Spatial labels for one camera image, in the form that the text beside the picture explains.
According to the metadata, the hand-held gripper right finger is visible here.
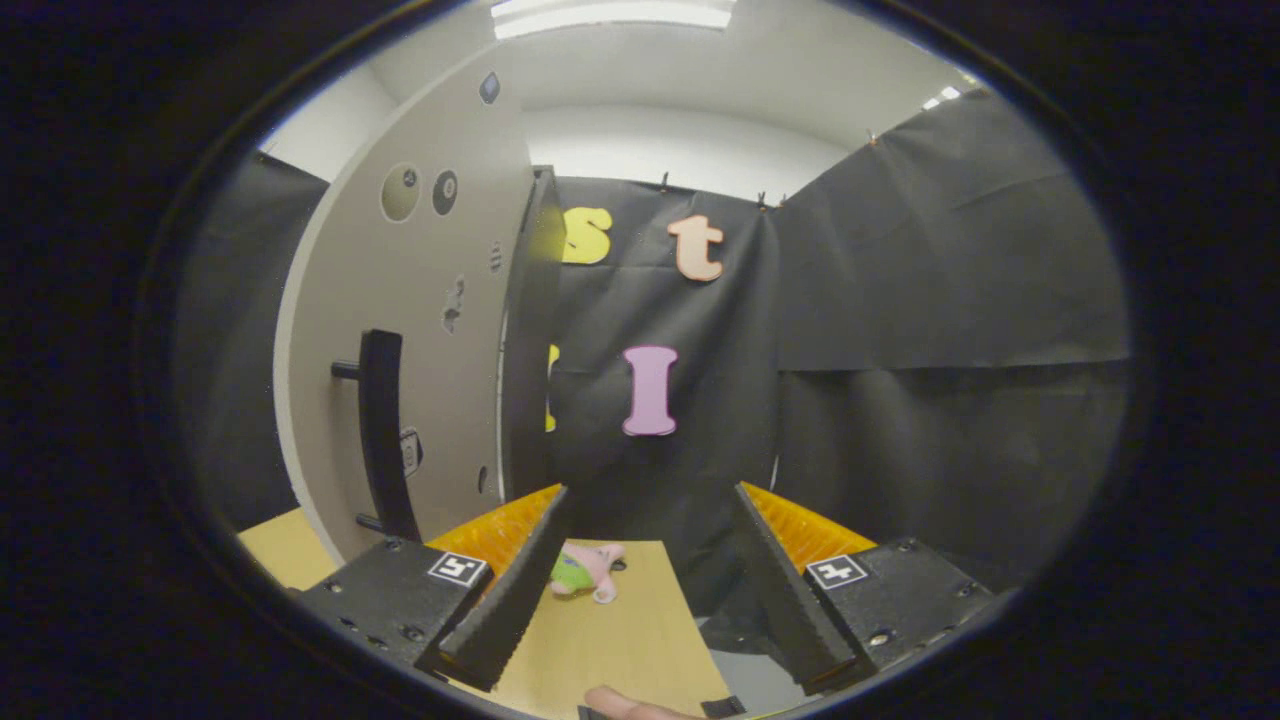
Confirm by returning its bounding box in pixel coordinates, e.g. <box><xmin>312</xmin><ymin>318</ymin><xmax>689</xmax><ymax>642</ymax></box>
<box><xmin>733</xmin><ymin>482</ymin><xmax>1001</xmax><ymax>697</ymax></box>

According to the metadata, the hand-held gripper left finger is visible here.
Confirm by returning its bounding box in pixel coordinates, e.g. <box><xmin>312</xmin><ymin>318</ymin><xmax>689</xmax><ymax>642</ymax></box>
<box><xmin>290</xmin><ymin>484</ymin><xmax>571</xmax><ymax>693</ymax></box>

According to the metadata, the black cabinet door handle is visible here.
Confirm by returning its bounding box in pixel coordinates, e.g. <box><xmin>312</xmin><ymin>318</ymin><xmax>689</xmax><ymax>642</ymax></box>
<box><xmin>331</xmin><ymin>329</ymin><xmax>423</xmax><ymax>544</ymax></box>

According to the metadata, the white shoe cabinet door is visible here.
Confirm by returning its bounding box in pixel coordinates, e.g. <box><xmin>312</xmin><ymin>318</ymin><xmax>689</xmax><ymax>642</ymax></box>
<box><xmin>273</xmin><ymin>45</ymin><xmax>536</xmax><ymax>566</ymax></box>

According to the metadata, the grey shoe cabinet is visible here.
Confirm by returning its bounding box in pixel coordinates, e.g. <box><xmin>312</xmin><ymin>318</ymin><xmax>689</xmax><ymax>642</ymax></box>
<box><xmin>497</xmin><ymin>165</ymin><xmax>567</xmax><ymax>503</ymax></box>

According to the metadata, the pink green plush toy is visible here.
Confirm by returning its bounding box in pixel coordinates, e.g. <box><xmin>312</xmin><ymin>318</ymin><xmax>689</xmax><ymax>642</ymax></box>
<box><xmin>548</xmin><ymin>542</ymin><xmax>627</xmax><ymax>605</ymax></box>

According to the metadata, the black backdrop cloth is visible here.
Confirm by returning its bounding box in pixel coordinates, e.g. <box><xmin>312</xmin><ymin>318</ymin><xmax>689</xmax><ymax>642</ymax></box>
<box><xmin>170</xmin><ymin>88</ymin><xmax>1136</xmax><ymax>641</ymax></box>

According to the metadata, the long ceiling light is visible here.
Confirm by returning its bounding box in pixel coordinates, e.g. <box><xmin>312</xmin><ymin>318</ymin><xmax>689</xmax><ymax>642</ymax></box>
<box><xmin>490</xmin><ymin>0</ymin><xmax>738</xmax><ymax>41</ymax></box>

